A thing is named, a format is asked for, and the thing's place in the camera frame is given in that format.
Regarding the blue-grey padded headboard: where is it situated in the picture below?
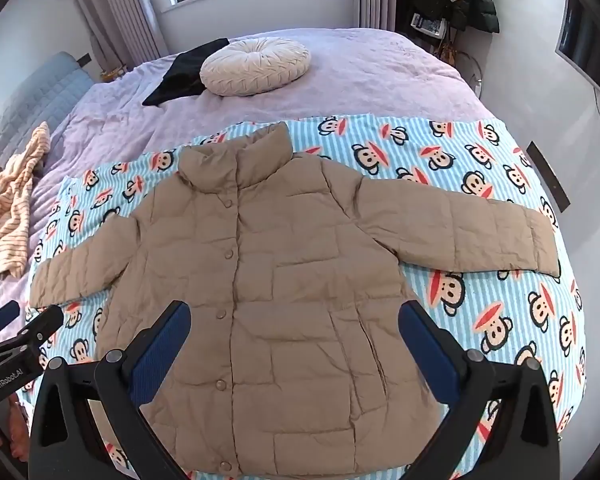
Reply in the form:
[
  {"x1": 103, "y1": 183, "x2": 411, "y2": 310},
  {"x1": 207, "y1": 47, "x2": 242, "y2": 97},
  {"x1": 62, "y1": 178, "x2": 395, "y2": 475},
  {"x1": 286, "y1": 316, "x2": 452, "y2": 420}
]
[{"x1": 0, "y1": 51, "x2": 93, "y2": 181}]

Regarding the black wall strip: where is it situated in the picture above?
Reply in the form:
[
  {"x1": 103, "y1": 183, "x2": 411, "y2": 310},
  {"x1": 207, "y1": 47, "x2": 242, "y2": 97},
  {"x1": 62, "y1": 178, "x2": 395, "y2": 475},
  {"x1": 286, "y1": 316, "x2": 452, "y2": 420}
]
[{"x1": 526, "y1": 142, "x2": 572, "y2": 213}]

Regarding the wall-mounted television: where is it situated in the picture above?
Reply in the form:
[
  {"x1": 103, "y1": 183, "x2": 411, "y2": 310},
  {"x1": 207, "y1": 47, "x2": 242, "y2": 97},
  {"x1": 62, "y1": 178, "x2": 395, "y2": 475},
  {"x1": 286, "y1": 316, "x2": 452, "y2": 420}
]
[{"x1": 555, "y1": 0, "x2": 600, "y2": 111}]

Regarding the round cream cushion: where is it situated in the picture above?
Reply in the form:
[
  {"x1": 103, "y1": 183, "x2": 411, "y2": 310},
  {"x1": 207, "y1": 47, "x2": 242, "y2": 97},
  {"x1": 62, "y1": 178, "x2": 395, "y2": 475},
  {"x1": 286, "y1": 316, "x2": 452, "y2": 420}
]
[{"x1": 200, "y1": 37, "x2": 312, "y2": 97}]

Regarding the tan puffer jacket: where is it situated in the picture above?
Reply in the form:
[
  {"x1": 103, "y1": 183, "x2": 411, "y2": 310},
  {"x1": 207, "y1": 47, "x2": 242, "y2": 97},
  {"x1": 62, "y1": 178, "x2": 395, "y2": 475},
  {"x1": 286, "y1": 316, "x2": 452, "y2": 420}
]
[{"x1": 28, "y1": 122, "x2": 562, "y2": 476}]

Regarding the black cloth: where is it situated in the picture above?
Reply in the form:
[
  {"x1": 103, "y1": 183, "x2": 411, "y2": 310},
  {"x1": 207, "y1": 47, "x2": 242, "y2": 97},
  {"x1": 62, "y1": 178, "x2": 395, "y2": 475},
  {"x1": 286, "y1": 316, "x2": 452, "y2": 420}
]
[{"x1": 142, "y1": 37, "x2": 231, "y2": 108}]

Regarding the blue striped monkey print blanket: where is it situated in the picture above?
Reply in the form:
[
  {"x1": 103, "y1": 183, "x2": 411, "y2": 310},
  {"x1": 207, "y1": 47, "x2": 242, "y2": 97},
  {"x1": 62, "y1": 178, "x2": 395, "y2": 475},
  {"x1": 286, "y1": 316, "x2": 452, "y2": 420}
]
[{"x1": 17, "y1": 115, "x2": 588, "y2": 480}]

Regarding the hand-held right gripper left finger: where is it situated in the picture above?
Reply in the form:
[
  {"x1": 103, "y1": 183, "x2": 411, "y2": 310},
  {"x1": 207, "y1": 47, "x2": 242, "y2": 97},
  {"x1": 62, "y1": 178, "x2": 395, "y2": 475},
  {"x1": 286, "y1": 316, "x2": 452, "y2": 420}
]
[{"x1": 28, "y1": 300, "x2": 191, "y2": 480}]

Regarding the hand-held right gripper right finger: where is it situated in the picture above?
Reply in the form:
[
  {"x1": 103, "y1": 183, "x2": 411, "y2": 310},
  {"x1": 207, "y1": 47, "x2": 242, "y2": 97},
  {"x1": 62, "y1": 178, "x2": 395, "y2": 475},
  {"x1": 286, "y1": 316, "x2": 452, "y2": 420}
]
[{"x1": 397, "y1": 300, "x2": 576, "y2": 480}]

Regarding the purple bedspread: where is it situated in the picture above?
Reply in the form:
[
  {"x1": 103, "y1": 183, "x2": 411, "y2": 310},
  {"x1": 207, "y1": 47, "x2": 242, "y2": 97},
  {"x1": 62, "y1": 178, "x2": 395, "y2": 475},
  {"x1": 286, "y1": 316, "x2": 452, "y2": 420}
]
[{"x1": 0, "y1": 25, "x2": 486, "y2": 311}]

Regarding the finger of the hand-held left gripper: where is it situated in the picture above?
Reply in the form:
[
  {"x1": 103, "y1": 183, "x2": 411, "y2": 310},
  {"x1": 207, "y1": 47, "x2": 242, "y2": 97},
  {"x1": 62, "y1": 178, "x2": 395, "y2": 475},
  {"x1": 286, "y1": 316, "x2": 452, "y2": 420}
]
[
  {"x1": 0, "y1": 301, "x2": 22, "y2": 342},
  {"x1": 0, "y1": 305, "x2": 65, "y2": 367}
]

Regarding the orange striped cloth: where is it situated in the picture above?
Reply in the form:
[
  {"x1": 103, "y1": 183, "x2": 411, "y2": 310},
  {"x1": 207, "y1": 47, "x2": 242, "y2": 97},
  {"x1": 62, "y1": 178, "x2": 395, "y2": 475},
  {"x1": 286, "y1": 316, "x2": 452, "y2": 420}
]
[{"x1": 0, "y1": 121, "x2": 51, "y2": 278}]

